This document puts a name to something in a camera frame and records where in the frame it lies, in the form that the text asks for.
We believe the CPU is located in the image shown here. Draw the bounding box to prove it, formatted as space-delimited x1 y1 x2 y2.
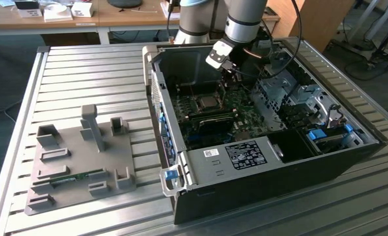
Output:
199 96 220 108

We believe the metal socket cover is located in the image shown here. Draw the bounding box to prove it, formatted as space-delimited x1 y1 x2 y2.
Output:
192 92 228 113

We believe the CPU socket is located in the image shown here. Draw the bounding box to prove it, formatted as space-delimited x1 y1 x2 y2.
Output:
192 92 228 113

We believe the metal drive cage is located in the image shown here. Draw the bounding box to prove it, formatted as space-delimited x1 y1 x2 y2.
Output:
251 45 328 118

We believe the green motherboard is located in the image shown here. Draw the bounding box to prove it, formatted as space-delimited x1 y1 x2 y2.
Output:
169 82 288 151

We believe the green RAM stick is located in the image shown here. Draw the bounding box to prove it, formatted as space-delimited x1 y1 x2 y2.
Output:
188 110 240 121
48 172 92 185

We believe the black expansion card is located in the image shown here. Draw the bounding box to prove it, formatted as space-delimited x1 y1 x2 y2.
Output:
193 117 236 136

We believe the wooden cabinet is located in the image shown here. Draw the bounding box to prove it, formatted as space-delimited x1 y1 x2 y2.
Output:
287 0 357 54

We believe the small cardboard box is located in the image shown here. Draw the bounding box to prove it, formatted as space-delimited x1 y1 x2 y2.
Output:
160 0 181 21

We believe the blue disk carrier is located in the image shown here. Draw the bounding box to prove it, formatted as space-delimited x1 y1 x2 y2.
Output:
307 129 328 143

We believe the dark round pad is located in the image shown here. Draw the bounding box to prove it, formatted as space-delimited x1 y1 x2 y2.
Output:
107 0 143 8

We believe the grey power supply unit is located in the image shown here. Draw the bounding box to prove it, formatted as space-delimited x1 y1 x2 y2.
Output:
184 137 285 185

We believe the blue case latch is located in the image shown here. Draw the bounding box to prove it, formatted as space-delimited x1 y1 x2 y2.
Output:
163 170 179 182

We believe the white box black label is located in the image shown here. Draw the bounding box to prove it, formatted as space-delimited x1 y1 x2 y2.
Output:
17 8 43 18
71 2 95 18

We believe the black open PC case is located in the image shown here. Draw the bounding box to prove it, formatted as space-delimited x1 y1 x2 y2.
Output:
141 36 388 226

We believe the white round holder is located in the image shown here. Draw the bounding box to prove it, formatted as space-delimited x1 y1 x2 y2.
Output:
43 4 75 23

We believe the grey parts rack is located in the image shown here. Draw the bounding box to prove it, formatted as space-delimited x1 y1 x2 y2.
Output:
23 104 139 216

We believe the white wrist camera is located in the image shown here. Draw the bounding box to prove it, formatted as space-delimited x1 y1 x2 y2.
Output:
204 40 233 70

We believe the black wire bundle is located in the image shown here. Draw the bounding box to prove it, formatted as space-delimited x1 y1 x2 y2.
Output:
323 103 348 128

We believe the wooden desk white frame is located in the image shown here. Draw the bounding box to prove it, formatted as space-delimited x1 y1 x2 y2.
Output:
0 0 100 45
97 0 281 45

